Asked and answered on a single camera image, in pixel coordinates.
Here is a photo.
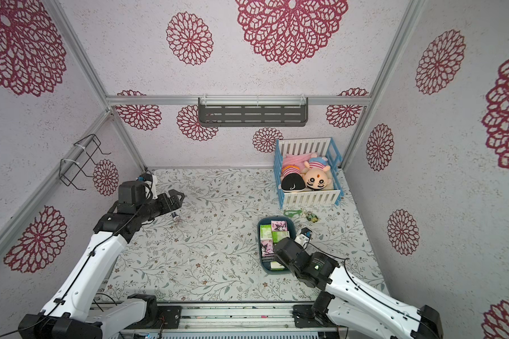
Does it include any black-haired plush doll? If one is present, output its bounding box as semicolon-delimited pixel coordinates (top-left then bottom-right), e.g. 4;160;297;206
281;173;305;193

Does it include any green tissue pack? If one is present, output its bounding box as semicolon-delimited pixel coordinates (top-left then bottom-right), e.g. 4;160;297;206
270;261;286;271
271;231;290;244
260;225;273;240

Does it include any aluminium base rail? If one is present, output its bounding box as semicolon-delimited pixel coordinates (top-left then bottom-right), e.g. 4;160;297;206
84;300;417;333

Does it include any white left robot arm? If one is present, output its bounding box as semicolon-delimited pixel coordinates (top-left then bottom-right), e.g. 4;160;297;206
18;177;185;338

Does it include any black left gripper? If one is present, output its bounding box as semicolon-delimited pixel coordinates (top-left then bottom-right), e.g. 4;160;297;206
136;188;185;223

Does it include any blue white toy crib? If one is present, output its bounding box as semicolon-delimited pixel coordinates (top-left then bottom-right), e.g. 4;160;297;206
274;138;344;209

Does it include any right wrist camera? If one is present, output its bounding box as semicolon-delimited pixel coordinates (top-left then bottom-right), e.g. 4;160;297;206
295;227;312;248

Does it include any pink Kuromi tissue pack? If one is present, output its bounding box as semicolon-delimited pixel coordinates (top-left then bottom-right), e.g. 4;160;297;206
271;220;288;232
260;240;274;261

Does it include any grey wall shelf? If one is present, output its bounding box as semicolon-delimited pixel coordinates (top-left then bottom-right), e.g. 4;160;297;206
197;96;308;127

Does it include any green strap keychain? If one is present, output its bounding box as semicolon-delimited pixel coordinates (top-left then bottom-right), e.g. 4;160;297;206
283;209;303;219

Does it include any peach face plush doll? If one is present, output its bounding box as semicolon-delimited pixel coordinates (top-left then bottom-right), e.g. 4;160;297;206
303;157;332;191

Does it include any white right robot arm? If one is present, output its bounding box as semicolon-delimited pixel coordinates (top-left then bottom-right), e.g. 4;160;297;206
274;238;443;338

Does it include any sloth figure keychain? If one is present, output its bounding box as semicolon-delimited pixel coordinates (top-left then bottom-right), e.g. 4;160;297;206
305;213;319;223

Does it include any black wire wall rack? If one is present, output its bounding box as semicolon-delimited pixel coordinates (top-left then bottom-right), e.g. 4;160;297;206
58;134;110;192

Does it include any rabbit figure keychain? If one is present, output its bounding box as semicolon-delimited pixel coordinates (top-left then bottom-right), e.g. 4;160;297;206
171;213;181;223

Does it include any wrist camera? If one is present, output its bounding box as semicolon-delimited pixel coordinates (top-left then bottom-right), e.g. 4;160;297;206
295;227;312;248
137;171;158;186

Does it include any pink plush doll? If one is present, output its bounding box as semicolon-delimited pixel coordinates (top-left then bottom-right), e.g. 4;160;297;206
281;153;318;173

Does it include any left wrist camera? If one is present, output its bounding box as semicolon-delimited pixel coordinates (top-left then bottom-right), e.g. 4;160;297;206
137;171;158;186

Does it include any aluminium frame post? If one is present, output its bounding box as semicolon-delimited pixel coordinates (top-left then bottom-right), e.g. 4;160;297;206
341;0;426;172

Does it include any teal storage box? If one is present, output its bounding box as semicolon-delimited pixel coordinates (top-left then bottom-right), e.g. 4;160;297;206
257;216;296;274

